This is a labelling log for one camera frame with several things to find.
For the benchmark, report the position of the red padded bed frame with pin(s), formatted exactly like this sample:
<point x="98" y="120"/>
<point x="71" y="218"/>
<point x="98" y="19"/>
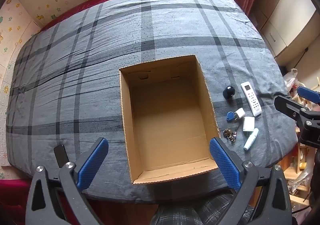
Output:
<point x="12" y="195"/>

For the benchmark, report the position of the wooden shelf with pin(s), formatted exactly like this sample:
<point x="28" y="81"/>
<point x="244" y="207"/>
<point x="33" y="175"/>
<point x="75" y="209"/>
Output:
<point x="297" y="167"/>

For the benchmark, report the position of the white plastic bag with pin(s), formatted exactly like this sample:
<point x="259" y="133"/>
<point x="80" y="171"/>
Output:
<point x="291" y="78"/>

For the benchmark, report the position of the black phone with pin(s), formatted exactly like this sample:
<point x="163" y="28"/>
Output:
<point x="61" y="156"/>

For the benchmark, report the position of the beige cabinet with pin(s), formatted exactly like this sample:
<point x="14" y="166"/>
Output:
<point x="287" y="14"/>

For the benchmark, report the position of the person's plaid trousers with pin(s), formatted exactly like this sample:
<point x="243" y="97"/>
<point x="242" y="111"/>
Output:
<point x="180" y="212"/>

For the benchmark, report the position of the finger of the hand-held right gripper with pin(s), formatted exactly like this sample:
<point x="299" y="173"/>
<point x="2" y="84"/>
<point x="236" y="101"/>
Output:
<point x="308" y="93"/>
<point x="290" y="106"/>

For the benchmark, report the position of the white remote control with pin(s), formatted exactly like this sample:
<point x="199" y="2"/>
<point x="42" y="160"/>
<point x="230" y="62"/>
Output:
<point x="251" y="99"/>

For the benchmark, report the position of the black round knob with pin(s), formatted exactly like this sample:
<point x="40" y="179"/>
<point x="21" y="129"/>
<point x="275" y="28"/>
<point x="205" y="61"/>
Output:
<point x="228" y="92"/>

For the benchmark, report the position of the grey plaid blanket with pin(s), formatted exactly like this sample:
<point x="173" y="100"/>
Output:
<point x="75" y="77"/>

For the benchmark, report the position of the pale green tube bottle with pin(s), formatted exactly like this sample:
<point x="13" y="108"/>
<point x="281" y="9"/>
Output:
<point x="250" y="138"/>

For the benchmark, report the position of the cardboard box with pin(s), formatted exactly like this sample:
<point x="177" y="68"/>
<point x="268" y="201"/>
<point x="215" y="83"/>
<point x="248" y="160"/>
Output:
<point x="162" y="114"/>

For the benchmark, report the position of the wooden bed side board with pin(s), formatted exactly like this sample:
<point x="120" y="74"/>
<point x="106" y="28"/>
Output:
<point x="120" y="213"/>

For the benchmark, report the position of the metal key bunch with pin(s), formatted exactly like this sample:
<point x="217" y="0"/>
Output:
<point x="229" y="134"/>

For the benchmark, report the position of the large white charger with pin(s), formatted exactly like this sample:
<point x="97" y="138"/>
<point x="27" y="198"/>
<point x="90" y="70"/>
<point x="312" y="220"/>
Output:
<point x="248" y="124"/>

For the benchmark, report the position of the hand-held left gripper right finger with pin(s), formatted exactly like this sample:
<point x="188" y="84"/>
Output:
<point x="225" y="165"/>

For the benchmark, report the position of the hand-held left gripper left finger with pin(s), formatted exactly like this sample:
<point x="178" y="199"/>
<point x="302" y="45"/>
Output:
<point x="92" y="162"/>

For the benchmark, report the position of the small white charger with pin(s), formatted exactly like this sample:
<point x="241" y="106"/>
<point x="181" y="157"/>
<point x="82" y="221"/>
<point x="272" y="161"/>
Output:
<point x="240" y="114"/>

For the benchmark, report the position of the blue key fob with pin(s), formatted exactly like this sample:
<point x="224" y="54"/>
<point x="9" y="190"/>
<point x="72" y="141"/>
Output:
<point x="230" y="116"/>

